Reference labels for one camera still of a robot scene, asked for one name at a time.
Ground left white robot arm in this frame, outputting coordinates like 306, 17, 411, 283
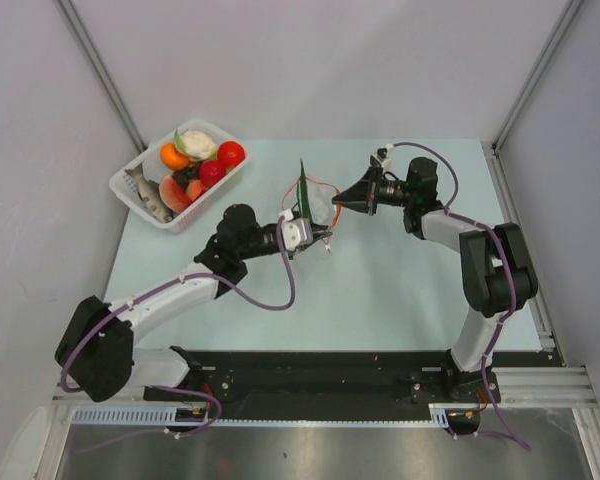
54, 204, 333, 402

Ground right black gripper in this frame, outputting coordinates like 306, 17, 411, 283
333, 164, 415, 215

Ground red watermelon slice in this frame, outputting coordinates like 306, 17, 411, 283
159, 176, 193, 214

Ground white slotted cable duct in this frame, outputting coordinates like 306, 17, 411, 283
71, 405, 449, 428

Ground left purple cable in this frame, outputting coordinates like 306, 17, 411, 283
59, 218, 297, 451

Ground purple cable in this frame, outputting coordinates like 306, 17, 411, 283
59, 218, 297, 451
387, 141, 531, 451

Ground green scallion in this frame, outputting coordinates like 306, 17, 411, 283
296, 160, 312, 222

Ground orange tangerine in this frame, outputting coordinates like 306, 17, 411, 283
160, 143, 190, 171

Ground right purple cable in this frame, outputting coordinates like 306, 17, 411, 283
387, 141, 531, 451

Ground orange carrot piece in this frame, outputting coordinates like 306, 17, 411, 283
185, 179, 207, 202

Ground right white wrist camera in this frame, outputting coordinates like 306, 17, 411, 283
370, 144, 394, 171

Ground clear orange zip top bag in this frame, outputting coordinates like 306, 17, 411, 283
280, 174, 342, 255

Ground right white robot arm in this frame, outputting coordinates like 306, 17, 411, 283
332, 157, 538, 402

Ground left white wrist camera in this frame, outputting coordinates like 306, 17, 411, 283
279, 209, 313, 253

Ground grey toy fish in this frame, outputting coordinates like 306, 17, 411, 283
124, 164, 173, 224

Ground red tomato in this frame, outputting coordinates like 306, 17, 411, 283
217, 141, 246, 169

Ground dark grape bunch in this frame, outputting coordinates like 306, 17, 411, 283
171, 166, 199, 191

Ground white plastic basket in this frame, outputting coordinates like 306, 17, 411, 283
109, 119, 249, 234

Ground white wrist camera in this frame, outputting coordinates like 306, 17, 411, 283
370, 144, 394, 171
279, 209, 313, 253

